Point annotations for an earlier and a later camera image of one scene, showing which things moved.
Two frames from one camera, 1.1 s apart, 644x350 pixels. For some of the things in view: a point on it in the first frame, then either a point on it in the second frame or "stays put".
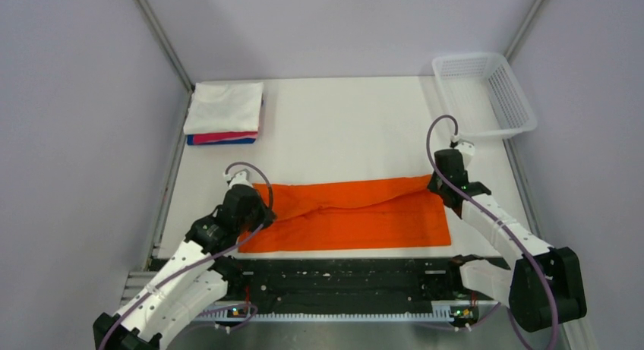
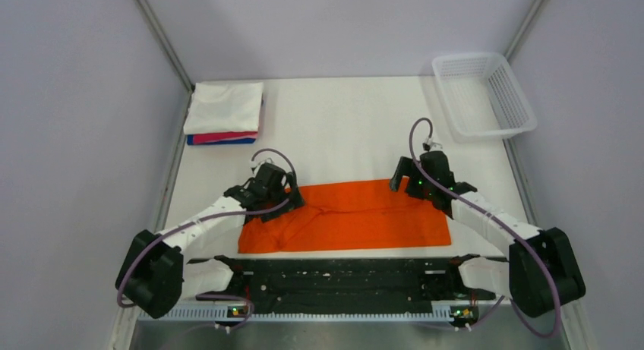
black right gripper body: [435, 184] to [418, 185]
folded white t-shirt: [224, 107] stays put
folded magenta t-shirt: [213, 137] stays put
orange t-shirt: [371, 213] stays put
